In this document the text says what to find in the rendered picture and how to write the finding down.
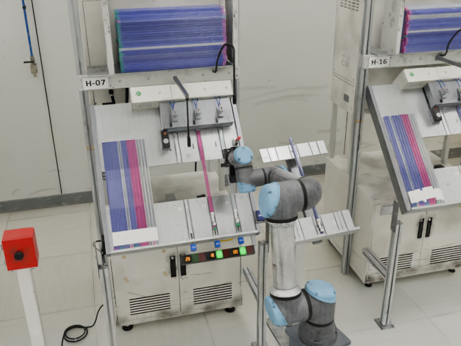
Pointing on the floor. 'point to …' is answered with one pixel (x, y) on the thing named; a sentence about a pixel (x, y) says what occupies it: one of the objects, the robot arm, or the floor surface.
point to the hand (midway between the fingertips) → (227, 166)
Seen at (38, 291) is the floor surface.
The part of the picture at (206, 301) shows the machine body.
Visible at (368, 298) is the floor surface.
